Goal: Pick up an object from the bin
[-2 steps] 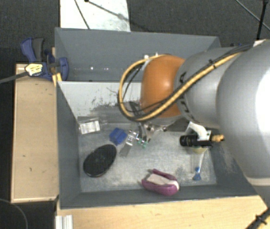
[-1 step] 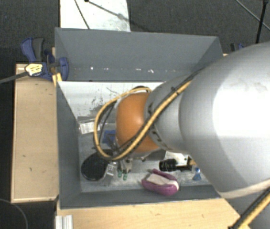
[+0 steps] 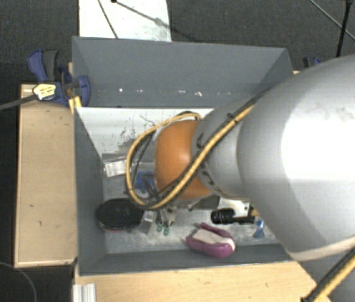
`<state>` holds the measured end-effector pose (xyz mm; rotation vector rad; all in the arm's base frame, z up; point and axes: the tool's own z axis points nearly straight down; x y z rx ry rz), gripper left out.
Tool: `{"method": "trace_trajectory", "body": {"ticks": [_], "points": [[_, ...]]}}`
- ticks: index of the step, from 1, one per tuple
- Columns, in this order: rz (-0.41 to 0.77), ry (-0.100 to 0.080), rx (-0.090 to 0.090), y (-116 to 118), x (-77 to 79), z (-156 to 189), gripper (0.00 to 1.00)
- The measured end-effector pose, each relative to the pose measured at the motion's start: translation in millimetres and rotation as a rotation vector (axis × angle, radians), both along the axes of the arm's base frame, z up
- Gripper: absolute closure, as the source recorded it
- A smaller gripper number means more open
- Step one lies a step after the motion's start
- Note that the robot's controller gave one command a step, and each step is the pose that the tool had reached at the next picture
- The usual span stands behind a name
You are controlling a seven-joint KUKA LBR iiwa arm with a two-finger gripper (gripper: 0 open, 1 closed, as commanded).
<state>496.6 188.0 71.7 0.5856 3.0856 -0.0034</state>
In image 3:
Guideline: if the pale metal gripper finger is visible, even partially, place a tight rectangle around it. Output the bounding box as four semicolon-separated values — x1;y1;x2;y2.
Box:
139;211;156;235

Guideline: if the black round disc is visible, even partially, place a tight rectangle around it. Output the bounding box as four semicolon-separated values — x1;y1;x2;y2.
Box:
95;198;145;233

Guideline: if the small blue clip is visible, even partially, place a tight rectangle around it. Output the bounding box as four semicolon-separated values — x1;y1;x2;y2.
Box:
253;220;266;239

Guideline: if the pale wood board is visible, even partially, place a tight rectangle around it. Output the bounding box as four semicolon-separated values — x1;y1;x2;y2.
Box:
13;83;79;269

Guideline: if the clear plastic packet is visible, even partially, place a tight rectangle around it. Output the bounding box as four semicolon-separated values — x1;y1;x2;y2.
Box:
102;156;129;179

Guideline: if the blue plastic object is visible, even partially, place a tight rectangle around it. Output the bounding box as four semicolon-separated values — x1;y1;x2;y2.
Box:
134;171;155;198

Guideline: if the grey metal bin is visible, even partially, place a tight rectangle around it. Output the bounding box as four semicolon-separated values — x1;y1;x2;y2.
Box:
71;35;295;276

